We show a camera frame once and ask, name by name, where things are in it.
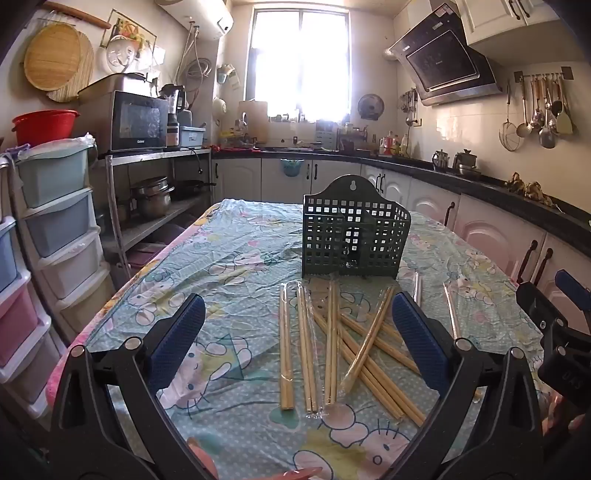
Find cartoon printed tablecloth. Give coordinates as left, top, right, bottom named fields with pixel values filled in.
left=46, top=198, right=555, bottom=480

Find black microwave oven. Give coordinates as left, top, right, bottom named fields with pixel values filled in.
left=107, top=90, right=170, bottom=154

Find wooden rolling pin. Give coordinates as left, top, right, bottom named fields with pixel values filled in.
left=44, top=1, right=112, bottom=29

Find wall utensil rail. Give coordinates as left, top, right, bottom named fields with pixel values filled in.
left=513, top=67, right=574, bottom=83

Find metal shelf rack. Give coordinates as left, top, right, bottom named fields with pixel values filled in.
left=102, top=148, right=214, bottom=278

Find cream slotted turner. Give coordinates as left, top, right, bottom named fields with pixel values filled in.
left=556, top=76, right=574, bottom=136

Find brown ginger roots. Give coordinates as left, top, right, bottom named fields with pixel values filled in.
left=505, top=172, right=556, bottom=207

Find white water heater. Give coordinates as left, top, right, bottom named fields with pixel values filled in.
left=154, top=0, right=234, bottom=41

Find hanging metal spatula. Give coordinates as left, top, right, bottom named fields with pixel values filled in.
left=538, top=76, right=557, bottom=149

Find red plastic basin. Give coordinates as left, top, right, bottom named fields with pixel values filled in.
left=11, top=110, right=80, bottom=148

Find white lower kitchen cabinets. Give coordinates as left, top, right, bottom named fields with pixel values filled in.
left=210, top=156, right=591, bottom=324

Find stacked steel pots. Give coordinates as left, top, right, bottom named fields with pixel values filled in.
left=130, top=176, right=176, bottom=220

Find metal ladle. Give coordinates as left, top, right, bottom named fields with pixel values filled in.
left=516, top=76, right=533, bottom=138

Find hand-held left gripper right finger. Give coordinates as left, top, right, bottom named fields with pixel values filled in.
left=383, top=292, right=546, bottom=480

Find teal mini drawer organizer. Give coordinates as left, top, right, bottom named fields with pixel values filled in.
left=315, top=121, right=341, bottom=150

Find white upper cabinet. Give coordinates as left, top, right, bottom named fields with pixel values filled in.
left=455, top=0, right=591, bottom=63

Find coiled hoses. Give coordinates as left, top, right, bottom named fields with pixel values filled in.
left=174, top=21, right=214, bottom=88

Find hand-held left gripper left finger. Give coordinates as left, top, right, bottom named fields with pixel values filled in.
left=48, top=293, right=218, bottom=480

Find pile of wooden chopsticks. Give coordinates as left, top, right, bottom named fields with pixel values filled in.
left=277, top=279, right=428, bottom=428

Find black kitchen countertop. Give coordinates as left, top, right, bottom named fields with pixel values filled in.
left=210, top=144, right=591, bottom=245

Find pastel plastic drawer tower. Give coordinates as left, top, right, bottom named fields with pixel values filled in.
left=16, top=137, right=116, bottom=326

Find fruit picture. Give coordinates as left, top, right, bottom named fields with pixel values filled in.
left=108, top=9, right=157, bottom=52

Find drawer tower with pink drawers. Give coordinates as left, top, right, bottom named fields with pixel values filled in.
left=0, top=152, right=65, bottom=422

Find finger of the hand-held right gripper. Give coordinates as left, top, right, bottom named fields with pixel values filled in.
left=554, top=270, right=591, bottom=324
left=516, top=281, right=571, bottom=342

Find white round fan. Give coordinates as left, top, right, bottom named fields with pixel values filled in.
left=106, top=34, right=140, bottom=73

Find black blender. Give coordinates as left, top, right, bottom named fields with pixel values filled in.
left=159, top=84, right=188, bottom=148

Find group of condiment bottles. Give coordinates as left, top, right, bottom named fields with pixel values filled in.
left=379, top=130, right=411, bottom=158

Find grey plastic bin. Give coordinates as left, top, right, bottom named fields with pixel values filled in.
left=78, top=73, right=149, bottom=104

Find hanging ladles by hood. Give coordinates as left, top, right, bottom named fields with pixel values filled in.
left=399, top=88, right=419, bottom=128

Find grey small wall fan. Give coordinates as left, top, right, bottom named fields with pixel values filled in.
left=358, top=93, right=385, bottom=122

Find green perforated utensil holder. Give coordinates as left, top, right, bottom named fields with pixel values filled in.
left=302, top=175, right=411, bottom=281

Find round bamboo tray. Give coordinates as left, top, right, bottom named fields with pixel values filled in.
left=24, top=23, right=84, bottom=90

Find blue-grey dish box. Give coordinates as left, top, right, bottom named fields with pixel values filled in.
left=178, top=124, right=208, bottom=149

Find person's left hand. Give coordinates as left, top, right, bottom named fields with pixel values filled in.
left=188, top=443, right=324, bottom=480

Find wire skimmer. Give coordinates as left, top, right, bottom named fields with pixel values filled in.
left=499, top=82, right=522, bottom=151

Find woven round mat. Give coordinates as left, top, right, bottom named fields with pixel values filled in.
left=46, top=30, right=96, bottom=103

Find pink storage box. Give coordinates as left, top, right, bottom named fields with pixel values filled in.
left=126, top=242, right=161, bottom=269

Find kitchen window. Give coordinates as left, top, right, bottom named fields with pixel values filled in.
left=249, top=8, right=351, bottom=121

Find black range hood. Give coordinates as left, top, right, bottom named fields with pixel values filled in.
left=387, top=4, right=504, bottom=108

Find black dish rack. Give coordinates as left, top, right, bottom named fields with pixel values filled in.
left=337, top=122, right=371, bottom=153

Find black frying pan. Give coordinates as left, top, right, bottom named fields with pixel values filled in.
left=173, top=179, right=217, bottom=200

